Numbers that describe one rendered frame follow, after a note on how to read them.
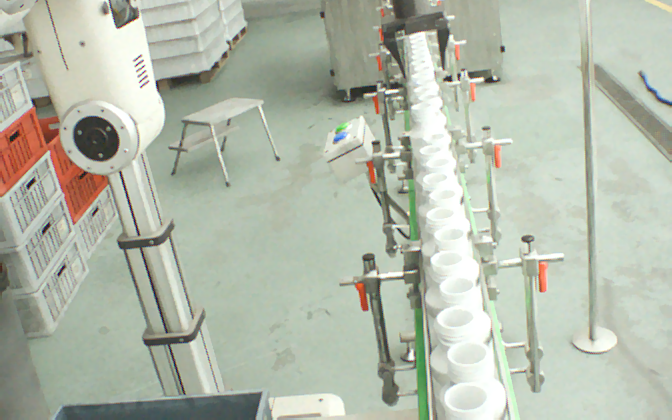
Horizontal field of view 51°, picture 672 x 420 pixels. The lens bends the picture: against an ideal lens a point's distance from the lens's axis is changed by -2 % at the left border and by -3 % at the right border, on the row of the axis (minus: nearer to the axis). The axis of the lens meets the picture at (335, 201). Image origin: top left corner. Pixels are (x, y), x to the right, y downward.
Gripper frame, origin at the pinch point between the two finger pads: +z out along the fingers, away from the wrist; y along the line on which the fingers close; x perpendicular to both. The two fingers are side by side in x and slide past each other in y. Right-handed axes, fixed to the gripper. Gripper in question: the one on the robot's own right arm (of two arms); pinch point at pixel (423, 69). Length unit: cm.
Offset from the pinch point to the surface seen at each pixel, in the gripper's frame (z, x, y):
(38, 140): 40, 187, -181
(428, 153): 10.9, -10.1, -1.7
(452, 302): 11, -54, -1
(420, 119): 7.8, -1.6, -2.0
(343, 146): 14.3, 11.8, -17.4
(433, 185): 10.1, -24.8, -1.5
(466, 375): 11, -66, -1
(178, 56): 77, 588, -239
